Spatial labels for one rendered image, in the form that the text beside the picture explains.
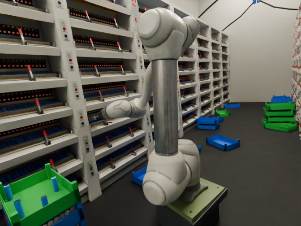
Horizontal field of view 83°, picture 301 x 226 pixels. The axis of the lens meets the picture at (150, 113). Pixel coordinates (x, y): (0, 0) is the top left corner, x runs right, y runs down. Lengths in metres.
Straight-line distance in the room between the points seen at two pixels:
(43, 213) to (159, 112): 0.51
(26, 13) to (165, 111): 0.92
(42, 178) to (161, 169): 0.58
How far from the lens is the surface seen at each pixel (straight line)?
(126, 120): 1.52
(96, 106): 1.32
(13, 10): 1.22
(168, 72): 0.64
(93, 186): 1.43
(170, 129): 0.67
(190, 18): 0.81
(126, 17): 1.80
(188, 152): 0.86
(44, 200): 0.74
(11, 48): 1.15
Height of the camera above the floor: 0.82
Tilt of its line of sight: 11 degrees down
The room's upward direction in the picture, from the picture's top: 6 degrees counter-clockwise
